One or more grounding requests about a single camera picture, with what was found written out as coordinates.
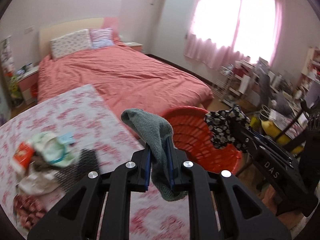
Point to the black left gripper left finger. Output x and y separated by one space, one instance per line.
98 205

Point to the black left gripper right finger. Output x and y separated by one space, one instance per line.
220 206

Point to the black white checkered mesh cloth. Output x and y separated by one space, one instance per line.
72 174

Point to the black floral fabric piece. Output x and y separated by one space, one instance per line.
225 126

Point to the grey green sock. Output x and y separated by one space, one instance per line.
154 131

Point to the yellow bag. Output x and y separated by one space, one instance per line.
273 123

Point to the red checkered scrunchie cloth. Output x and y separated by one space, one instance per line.
29 210

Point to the mint green baby cap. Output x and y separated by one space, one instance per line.
54 149

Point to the red paper cup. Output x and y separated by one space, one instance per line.
22 158

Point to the orange plastic laundry basket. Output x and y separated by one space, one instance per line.
192 135

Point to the floral pink white tablecloth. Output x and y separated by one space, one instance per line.
83 113

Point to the red mesh wastebasket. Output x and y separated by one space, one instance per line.
34 90

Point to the plush toy display tube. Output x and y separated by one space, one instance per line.
9 71

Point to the pink white nightstand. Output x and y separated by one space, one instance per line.
26 81

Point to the salmon pink bed duvet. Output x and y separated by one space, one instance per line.
124 78

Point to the white mug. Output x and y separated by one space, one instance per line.
28 67

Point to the pink window curtain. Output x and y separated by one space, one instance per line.
225 31

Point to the floral white pillow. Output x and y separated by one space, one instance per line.
70 43

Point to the pink striped pillow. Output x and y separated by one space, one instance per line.
101 38

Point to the far side nightstand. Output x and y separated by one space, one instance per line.
134 45

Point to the beige pink headboard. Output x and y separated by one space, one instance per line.
48 33

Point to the white wire rack shelf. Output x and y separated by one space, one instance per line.
227 86

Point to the wall power outlet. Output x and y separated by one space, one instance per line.
28 30

